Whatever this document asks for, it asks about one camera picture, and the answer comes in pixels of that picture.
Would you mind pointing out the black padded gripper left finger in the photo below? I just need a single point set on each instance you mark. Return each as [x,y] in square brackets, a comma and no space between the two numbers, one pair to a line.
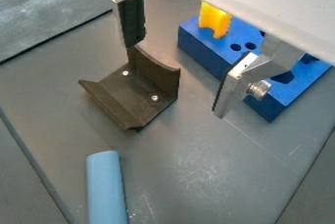
[132,20]

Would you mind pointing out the black curved cradle fixture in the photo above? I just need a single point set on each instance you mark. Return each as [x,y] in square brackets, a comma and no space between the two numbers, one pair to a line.
[137,91]

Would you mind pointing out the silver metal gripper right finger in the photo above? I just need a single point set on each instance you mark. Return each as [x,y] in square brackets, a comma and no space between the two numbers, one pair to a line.
[246,78]

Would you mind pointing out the yellow notched block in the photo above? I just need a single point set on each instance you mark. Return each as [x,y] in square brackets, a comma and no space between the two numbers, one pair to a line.
[215,19]

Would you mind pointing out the light blue oval cylinder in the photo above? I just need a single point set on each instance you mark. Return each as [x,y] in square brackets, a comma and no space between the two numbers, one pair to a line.
[106,203]

